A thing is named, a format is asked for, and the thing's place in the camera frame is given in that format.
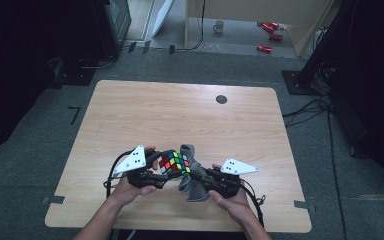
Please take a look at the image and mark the person's left hand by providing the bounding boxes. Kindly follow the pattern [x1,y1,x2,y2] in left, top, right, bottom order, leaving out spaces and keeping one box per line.
[108,145,158,208]

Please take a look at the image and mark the light wooden desk frame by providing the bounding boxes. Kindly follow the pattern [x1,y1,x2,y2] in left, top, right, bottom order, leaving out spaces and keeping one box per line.
[183,0,335,58]

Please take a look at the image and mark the black hanging cable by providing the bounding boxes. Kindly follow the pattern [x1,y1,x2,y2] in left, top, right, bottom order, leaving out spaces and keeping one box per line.
[174,0,207,52]

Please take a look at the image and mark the left hand-held gripper black cable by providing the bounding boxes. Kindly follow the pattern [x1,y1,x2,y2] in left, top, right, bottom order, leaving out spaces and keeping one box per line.
[105,149,138,200]

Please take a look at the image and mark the bundle of black cables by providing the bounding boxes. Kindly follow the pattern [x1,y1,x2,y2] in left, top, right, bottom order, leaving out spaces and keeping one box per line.
[311,61,335,98]

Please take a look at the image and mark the grey cloth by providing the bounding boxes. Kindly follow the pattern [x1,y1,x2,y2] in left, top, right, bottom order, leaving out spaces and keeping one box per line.
[178,143,212,203]

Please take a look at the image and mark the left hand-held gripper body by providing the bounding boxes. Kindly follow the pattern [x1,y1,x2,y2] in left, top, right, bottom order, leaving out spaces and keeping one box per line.
[112,144,157,190]

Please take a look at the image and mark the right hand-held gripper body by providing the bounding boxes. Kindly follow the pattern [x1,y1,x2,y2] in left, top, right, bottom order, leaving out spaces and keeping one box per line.
[206,157,260,200]

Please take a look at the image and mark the hand-held gripper black cable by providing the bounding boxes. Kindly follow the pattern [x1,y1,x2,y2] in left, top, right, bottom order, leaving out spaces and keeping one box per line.
[239,183,267,228]
[105,149,138,200]

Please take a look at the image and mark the multicoloured puzzle cube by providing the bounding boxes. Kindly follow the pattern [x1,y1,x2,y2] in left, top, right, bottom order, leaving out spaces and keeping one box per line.
[158,150,192,181]

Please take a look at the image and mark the person's right hand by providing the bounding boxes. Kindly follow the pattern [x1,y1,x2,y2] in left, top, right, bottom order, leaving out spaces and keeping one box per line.
[209,163,254,227]

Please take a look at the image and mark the black metal stand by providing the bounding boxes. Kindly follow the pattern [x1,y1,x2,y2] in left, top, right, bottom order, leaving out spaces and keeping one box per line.
[281,0,354,96]

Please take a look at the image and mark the black curved floor cable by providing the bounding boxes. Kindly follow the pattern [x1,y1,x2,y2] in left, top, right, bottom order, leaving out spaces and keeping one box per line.
[78,54,118,70]

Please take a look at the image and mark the white board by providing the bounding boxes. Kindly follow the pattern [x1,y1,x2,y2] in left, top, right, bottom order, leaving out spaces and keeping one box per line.
[151,0,175,39]

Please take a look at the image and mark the black floor cables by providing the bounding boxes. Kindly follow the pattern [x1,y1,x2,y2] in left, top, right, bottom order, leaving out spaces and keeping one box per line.
[282,94,334,129]

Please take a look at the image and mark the grey tape piece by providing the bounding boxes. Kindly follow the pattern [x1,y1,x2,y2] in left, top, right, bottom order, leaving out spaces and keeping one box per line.
[41,195,66,205]
[293,199,317,214]

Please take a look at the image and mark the black stand base plate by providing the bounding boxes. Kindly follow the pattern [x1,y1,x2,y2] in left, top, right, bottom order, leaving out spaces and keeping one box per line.
[48,56,96,90]

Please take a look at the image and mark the right hand-held gripper black cable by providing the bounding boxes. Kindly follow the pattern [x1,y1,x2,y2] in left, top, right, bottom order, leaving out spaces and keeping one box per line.
[239,183,267,228]

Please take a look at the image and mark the grey mug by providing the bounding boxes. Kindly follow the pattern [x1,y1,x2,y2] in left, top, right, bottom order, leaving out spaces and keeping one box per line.
[212,19,225,34]

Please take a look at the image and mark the black cabinet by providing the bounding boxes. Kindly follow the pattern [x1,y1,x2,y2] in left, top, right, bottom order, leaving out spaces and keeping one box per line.
[91,0,133,60]

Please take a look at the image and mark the long black floor cable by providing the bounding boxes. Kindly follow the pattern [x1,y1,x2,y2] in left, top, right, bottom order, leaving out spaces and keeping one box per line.
[325,109,348,240]

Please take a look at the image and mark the dark curtain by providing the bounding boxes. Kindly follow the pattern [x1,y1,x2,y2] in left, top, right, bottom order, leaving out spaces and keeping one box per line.
[0,0,105,158]

